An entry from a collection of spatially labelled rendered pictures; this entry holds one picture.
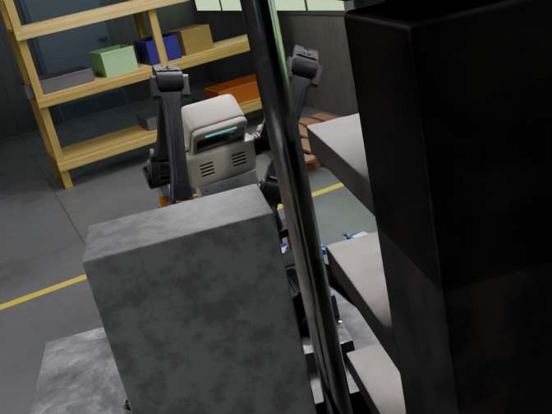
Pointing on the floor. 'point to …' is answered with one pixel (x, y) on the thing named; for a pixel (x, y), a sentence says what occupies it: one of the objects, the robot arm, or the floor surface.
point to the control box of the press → (200, 308)
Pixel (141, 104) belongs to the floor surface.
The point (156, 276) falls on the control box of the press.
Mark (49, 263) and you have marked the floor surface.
